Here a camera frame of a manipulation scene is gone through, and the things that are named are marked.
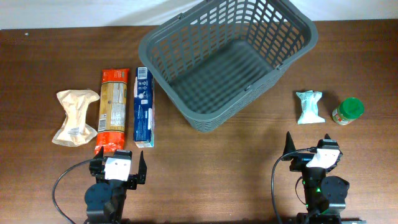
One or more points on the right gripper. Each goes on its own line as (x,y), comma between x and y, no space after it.
(301,162)

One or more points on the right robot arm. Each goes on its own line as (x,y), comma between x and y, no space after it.
(324,195)

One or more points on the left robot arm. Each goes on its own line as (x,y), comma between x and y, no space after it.
(106,198)

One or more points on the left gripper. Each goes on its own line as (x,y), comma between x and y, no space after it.
(134,179)

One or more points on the blue tissue multipack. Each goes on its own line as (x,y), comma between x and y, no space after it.
(143,94)

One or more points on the mint green wipes packet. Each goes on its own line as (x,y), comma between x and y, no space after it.
(309,100)

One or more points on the green lid jar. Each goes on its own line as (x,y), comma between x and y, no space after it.
(348,111)

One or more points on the orange spaghetti packet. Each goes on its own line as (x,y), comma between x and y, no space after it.
(112,110)

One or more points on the beige crinkled pouch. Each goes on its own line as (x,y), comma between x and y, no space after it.
(74,131)

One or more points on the grey plastic basket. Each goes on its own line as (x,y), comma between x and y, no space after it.
(221,55)

